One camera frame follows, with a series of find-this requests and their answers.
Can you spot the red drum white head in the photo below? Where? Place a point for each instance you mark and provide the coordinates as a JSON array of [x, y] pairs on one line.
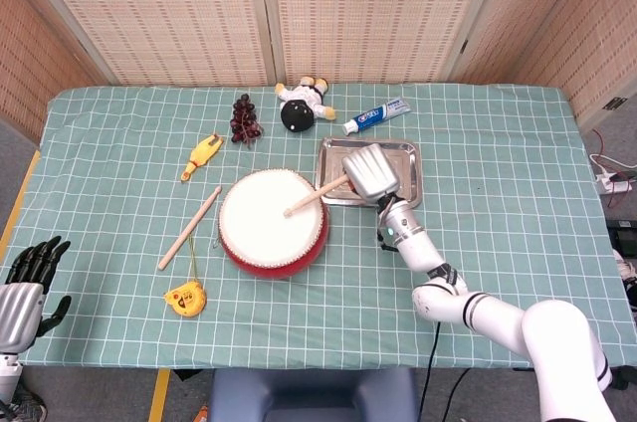
[[259, 233]]

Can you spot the yellow rubber chicken toy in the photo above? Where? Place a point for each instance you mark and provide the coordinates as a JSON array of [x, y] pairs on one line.
[[201, 153]]

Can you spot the yellow tape measure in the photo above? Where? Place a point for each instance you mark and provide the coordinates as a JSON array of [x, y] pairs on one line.
[[186, 298]]

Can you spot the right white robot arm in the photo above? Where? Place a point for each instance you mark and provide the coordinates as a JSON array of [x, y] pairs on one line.
[[497, 310]]

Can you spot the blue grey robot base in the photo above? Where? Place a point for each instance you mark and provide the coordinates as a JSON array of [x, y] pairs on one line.
[[313, 397]]

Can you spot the wooden drumstick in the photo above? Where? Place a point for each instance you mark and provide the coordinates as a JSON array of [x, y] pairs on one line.
[[313, 198], [191, 228]]

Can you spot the green checked tablecloth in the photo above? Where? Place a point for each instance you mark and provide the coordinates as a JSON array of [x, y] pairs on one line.
[[497, 193]]

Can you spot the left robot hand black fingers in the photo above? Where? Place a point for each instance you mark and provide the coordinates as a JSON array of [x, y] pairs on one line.
[[20, 310]]

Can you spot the plush doll black hair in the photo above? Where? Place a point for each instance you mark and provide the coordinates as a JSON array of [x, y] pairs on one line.
[[298, 113]]

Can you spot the rectangular metal tray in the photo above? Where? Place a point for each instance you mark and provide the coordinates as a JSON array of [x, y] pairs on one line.
[[405, 163]]

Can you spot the blue white toothpaste tube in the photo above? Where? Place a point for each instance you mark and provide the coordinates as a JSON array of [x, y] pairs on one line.
[[370, 117]]

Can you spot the white power strip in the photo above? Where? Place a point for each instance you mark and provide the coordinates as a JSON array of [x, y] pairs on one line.
[[609, 183]]

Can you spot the grey sneaker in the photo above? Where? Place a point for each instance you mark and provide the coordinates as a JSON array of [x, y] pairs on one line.
[[30, 411]]

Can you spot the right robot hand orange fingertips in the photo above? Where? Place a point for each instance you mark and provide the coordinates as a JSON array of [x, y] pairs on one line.
[[370, 173]]

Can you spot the dark red grape bunch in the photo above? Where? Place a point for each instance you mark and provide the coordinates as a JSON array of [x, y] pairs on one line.
[[244, 118]]

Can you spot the bamboo folding screen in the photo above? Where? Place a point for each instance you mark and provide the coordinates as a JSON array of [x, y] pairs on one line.
[[174, 19]]

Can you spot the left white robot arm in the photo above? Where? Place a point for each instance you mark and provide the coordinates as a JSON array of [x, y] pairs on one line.
[[9, 374]]

